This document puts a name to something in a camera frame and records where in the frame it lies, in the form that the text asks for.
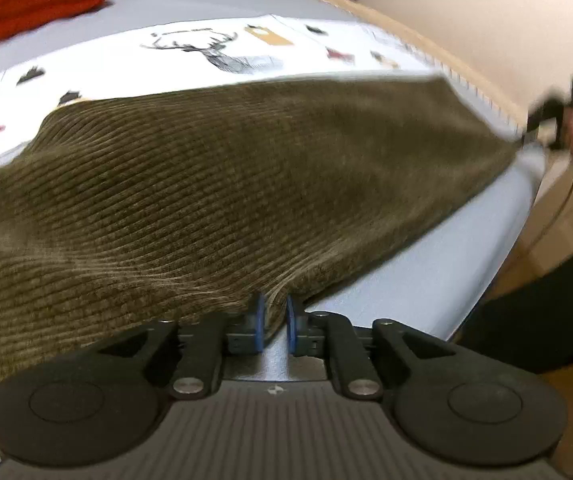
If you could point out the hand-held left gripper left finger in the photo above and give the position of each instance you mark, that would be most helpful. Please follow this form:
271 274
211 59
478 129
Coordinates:
259 317

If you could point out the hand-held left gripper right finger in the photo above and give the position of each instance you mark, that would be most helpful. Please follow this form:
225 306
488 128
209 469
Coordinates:
292 322

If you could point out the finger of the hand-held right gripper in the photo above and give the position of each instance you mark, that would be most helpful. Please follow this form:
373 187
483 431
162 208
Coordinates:
546 112

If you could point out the person's dark clothing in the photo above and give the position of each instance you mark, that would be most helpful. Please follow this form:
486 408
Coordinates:
541 310

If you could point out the white deer printed sheet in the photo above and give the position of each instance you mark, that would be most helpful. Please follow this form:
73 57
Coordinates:
116 60

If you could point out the wooden bed frame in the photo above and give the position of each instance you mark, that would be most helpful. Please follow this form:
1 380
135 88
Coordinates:
556 200

